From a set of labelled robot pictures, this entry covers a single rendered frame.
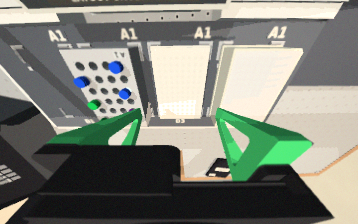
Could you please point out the green cylinder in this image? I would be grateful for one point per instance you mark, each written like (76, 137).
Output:
(94, 104)

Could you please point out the white tube rack with round holes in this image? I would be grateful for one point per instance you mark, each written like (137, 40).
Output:
(95, 61)

